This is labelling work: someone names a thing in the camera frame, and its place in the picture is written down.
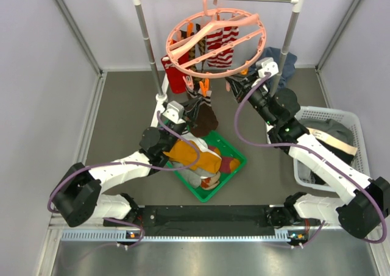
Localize orange clothes peg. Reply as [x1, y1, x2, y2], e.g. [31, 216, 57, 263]
[198, 79, 211, 97]

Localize pink clothes peg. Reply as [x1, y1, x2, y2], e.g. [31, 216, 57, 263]
[183, 76, 194, 91]

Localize pink round clip hanger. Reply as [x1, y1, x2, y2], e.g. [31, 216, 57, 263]
[166, 0, 266, 79]

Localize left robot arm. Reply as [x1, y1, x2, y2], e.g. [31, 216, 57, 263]
[47, 101, 200, 227]

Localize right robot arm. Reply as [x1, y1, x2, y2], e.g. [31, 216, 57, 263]
[226, 74, 389, 244]

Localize green plastic bin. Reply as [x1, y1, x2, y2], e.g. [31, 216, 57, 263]
[168, 131, 247, 203]

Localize mustard yellow sock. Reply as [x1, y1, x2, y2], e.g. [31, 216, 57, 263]
[163, 140, 222, 174]

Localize red white striped sock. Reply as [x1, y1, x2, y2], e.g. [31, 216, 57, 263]
[206, 29, 223, 67]
[218, 26, 239, 69]

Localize blue-grey crumpled cloth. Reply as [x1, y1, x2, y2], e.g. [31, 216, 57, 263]
[261, 46, 298, 91]

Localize grey sock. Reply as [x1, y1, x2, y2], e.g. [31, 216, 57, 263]
[178, 168, 221, 190]

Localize white and steel clothes rack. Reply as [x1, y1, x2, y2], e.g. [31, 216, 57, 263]
[127, 0, 308, 143]

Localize dark clothes in basket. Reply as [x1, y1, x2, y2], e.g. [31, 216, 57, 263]
[300, 119, 359, 185]

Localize white plastic laundry basket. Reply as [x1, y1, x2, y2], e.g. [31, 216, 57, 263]
[293, 106, 371, 193]

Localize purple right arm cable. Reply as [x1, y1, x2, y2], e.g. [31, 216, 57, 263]
[233, 71, 385, 249]

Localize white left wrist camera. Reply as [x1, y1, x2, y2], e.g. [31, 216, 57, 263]
[162, 101, 185, 124]

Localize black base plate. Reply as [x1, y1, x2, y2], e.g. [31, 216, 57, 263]
[103, 204, 308, 237]

